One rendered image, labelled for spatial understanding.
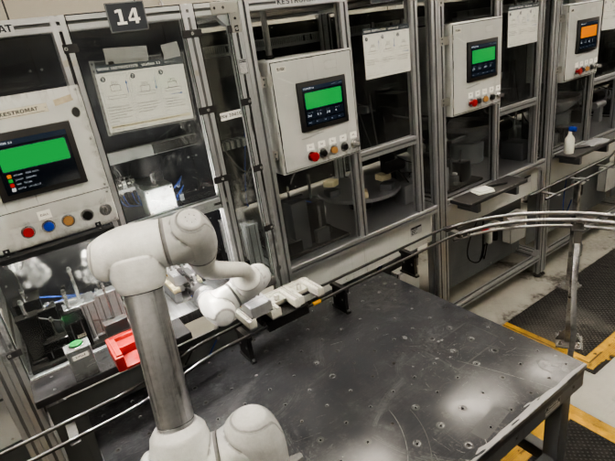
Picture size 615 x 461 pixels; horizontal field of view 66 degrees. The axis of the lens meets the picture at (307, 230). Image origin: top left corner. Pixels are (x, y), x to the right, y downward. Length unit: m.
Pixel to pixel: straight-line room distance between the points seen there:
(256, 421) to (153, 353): 0.33
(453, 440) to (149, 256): 1.06
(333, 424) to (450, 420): 0.38
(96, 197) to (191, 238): 0.60
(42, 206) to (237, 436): 0.95
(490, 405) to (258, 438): 0.80
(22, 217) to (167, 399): 0.76
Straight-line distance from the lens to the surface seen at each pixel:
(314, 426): 1.70
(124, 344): 1.85
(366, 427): 1.68
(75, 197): 1.74
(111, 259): 1.26
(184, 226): 1.22
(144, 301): 1.28
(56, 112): 1.70
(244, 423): 1.36
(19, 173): 1.68
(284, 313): 1.98
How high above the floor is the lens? 1.88
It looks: 22 degrees down
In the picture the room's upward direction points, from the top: 8 degrees counter-clockwise
